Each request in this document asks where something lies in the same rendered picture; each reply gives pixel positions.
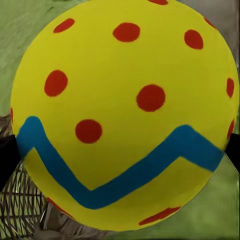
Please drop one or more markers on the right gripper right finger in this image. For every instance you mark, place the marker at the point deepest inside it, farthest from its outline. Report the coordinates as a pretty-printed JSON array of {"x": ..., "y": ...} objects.
[{"x": 233, "y": 150}]

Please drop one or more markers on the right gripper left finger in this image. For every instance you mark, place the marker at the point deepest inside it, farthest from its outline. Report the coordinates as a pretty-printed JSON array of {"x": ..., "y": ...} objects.
[{"x": 9, "y": 159}]

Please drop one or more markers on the easter egg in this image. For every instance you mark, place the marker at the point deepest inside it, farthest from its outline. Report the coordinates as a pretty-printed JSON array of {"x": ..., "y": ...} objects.
[{"x": 122, "y": 110}]

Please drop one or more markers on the tree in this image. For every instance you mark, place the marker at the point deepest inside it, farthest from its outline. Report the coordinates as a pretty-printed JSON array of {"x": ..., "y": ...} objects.
[{"x": 224, "y": 15}]

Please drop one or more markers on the wicker basket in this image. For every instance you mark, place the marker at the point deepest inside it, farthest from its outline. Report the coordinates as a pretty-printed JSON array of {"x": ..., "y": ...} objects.
[{"x": 51, "y": 223}]

